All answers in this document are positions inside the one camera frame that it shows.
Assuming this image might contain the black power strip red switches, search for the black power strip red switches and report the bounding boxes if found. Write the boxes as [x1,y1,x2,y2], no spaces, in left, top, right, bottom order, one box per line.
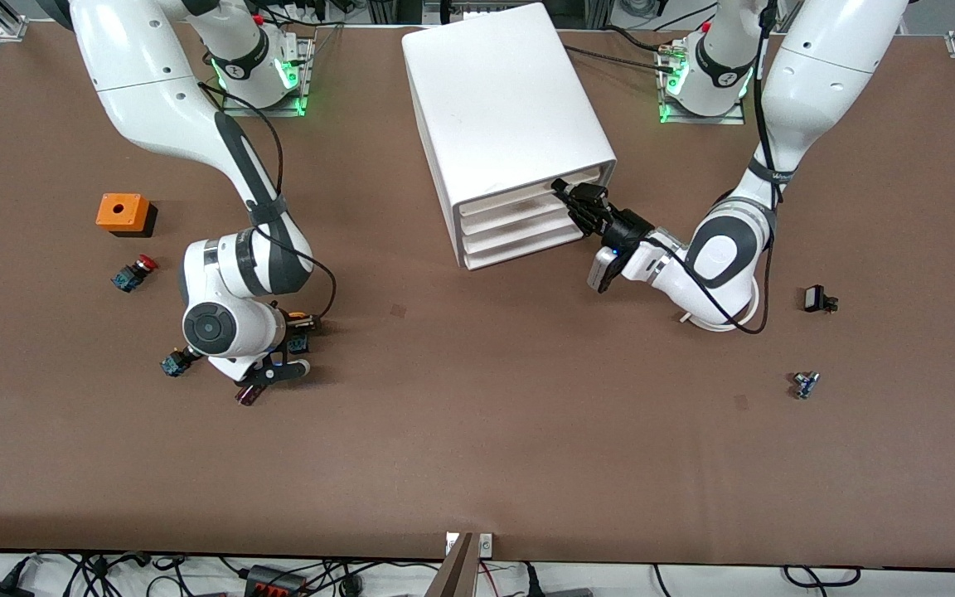
[244,564,310,597]

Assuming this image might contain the black base cable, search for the black base cable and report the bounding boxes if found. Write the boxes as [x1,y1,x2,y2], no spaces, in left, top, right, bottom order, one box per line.
[565,25,677,75]

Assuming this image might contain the brown wooden post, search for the brown wooden post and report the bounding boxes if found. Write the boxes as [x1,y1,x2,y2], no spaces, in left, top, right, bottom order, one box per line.
[426,533,479,597]

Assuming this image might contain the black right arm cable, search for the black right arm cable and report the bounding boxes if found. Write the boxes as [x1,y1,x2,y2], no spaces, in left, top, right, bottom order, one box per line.
[196,80,337,320]

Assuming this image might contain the white drawer with dark handle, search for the white drawer with dark handle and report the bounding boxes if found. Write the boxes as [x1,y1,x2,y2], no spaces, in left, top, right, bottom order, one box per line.
[458,168,604,218]

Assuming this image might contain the white drawer cabinet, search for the white drawer cabinet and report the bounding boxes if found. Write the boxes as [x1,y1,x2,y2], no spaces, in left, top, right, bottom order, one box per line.
[401,2,618,272]

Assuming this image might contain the orange button enclosure box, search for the orange button enclosure box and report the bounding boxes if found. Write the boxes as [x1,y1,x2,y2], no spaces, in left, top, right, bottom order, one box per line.
[96,193,158,239]

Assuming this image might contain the black looped floor cable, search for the black looped floor cable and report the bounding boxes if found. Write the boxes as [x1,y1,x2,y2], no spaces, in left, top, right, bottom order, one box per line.
[783,565,862,590]

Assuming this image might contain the red push button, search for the red push button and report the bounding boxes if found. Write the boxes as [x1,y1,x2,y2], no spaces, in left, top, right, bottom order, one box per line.
[110,255,158,294]

